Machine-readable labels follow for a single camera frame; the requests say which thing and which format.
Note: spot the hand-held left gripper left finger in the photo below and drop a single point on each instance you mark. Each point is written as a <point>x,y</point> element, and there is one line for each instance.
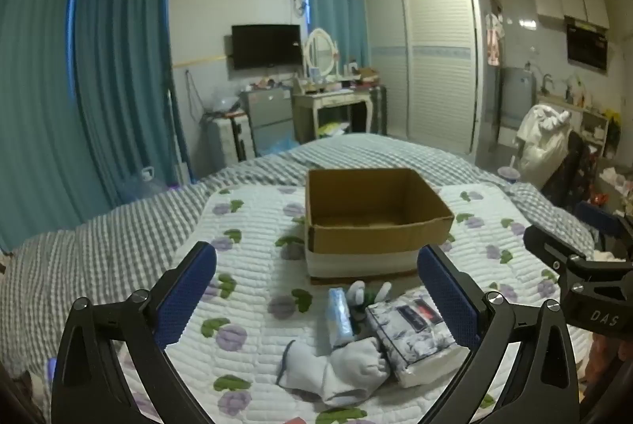
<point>188,290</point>

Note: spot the small grey fridge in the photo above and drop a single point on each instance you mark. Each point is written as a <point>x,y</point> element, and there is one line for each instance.
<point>269,112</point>

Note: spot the white dressing table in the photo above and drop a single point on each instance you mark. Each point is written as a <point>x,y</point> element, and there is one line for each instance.
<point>329,100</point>

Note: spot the white wall cabinets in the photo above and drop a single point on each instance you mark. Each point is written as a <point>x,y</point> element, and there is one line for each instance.
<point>568,1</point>

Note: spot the plastic drink cup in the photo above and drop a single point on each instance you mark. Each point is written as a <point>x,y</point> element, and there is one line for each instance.
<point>508,175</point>

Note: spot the white oval mirror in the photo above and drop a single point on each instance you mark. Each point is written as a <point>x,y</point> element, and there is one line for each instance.
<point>320,53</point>

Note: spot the grey washing machine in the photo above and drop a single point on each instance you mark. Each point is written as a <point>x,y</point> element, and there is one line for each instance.
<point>517,95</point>

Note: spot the dark printed garment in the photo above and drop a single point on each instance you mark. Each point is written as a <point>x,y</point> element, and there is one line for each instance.
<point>576,171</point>

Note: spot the wide teal curtain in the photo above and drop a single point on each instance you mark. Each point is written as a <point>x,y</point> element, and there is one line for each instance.
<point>34,107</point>

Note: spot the black wall television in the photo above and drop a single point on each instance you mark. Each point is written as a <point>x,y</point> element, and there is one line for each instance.
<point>266,46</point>

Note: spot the green and white sock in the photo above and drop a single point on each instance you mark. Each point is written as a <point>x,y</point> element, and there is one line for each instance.
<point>363,298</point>

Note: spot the small cardboard box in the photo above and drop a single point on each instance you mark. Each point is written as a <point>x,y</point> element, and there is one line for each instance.
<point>368,76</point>

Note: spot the floral quilted mat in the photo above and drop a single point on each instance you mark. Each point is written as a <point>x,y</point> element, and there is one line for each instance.
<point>257,305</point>

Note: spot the white pole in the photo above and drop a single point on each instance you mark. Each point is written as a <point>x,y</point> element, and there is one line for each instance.
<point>175,132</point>

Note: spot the person's right hand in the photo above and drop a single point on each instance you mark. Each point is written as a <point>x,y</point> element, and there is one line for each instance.
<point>606,354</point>

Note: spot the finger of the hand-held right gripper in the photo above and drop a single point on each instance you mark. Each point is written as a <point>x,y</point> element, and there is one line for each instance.
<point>601,218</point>
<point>551,246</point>

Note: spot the pale grey sock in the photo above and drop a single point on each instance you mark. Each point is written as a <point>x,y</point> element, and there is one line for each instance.
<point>304,367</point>

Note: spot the small blue tissue packet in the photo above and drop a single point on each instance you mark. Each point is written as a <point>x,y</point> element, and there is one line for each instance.
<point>340,317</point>

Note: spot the white jacket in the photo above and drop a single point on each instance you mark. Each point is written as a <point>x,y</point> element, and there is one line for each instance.
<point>541,142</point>

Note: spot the white slatted wardrobe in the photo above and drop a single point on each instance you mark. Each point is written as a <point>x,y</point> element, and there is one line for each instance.
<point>435,58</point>

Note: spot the brown cardboard box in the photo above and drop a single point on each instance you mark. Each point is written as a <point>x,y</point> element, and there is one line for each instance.
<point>376,233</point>

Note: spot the clear plastic bag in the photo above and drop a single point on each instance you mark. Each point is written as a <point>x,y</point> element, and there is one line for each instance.
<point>225,102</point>

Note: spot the green paper bag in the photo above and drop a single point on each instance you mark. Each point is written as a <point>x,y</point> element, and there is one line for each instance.
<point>331,129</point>

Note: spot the hanging pink clothes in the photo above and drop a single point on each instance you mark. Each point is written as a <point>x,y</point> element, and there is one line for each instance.
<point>493,38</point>

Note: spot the white ribbed suitcase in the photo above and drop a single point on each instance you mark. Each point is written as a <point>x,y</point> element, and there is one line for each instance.
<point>230,142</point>

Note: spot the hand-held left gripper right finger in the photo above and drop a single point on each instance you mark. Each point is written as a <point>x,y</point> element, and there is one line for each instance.
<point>447,295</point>

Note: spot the floral soft tissue pack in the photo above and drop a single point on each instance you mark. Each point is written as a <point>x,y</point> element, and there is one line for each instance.
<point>410,330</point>

